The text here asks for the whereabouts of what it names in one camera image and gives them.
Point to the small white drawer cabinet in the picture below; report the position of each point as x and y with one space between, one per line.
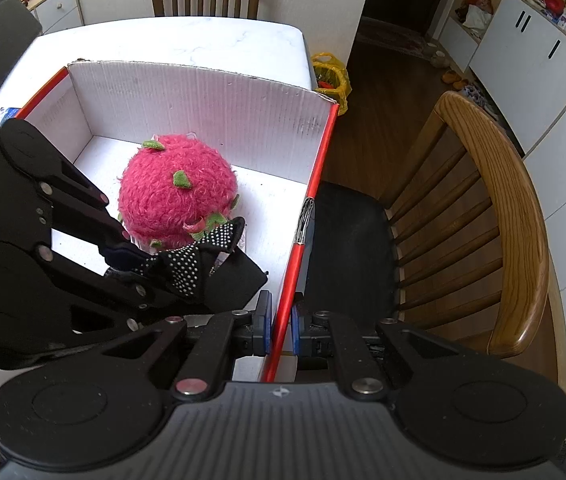
58 7

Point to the red toy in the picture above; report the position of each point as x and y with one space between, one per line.
554 4

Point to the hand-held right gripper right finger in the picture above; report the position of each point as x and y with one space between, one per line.
297 330

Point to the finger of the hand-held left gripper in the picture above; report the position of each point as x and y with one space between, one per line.
113 287
88 210

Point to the patterned door rug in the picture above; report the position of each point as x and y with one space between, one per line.
393 35

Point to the yellow plastic bag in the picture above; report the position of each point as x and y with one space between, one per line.
330 82

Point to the white bag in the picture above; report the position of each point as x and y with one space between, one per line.
478 16

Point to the pink fuzzy dragon fruit hat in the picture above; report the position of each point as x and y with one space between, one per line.
173 195

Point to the blue printed packet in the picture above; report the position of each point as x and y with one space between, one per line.
5 114

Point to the wooden chair with black seat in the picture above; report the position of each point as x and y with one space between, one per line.
513 200

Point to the grey slippers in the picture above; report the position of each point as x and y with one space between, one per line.
435 55

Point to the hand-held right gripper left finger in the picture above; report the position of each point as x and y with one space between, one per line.
262 322

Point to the orange slippers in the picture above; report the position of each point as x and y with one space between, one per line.
453 78

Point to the white lower cabinet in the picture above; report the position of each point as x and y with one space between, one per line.
523 70

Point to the white cardboard box red outside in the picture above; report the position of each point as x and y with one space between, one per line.
203 100

